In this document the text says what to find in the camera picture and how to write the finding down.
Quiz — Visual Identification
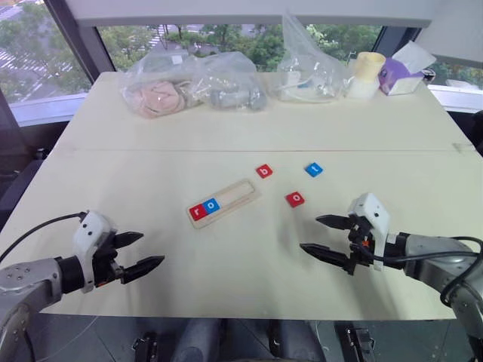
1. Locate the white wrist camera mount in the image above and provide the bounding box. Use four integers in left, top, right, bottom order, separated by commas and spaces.
72, 210, 115, 294
346, 192, 398, 272

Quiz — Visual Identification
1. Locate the clear bag with pink cloth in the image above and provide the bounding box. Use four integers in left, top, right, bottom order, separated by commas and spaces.
118, 51, 197, 120

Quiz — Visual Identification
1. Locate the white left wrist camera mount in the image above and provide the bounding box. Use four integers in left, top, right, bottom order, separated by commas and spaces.
72, 210, 115, 294

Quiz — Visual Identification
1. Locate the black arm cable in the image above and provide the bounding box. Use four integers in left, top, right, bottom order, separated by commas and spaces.
369, 236, 483, 306
0, 212, 87, 265

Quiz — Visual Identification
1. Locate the dark rounded robot leg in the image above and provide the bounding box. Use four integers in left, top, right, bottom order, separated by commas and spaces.
269, 319, 328, 362
174, 318, 227, 362

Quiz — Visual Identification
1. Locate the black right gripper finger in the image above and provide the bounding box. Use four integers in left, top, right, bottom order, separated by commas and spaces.
300, 243, 352, 273
315, 214, 354, 231

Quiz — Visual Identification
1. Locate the clear bag with white items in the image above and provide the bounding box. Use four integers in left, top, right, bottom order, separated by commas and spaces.
276, 12, 358, 104

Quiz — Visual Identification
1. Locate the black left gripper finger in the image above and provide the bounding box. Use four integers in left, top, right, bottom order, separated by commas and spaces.
122, 255, 166, 285
115, 231, 145, 250

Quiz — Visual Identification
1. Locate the wooden letter tray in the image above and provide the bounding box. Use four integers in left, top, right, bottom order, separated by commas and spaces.
186, 178, 262, 230

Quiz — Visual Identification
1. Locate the clear bag with grey parts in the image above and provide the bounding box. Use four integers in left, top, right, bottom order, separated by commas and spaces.
188, 51, 269, 114

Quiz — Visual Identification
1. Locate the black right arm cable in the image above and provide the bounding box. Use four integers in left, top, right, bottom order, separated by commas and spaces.
369, 236, 483, 306

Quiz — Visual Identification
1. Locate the purple tissue box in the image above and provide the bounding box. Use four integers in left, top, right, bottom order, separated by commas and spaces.
377, 40, 437, 97

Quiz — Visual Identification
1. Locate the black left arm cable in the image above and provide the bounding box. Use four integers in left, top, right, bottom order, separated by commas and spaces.
0, 212, 87, 265

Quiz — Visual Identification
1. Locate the red letter tile o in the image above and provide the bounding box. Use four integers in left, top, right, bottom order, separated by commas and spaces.
285, 191, 306, 208

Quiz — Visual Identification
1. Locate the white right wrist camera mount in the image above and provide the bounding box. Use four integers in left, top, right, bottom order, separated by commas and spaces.
346, 192, 398, 272

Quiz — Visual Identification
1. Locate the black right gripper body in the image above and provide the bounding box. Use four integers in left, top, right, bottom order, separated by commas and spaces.
342, 213, 378, 275

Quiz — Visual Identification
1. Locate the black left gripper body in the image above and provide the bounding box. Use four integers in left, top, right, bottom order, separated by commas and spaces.
91, 232, 125, 289

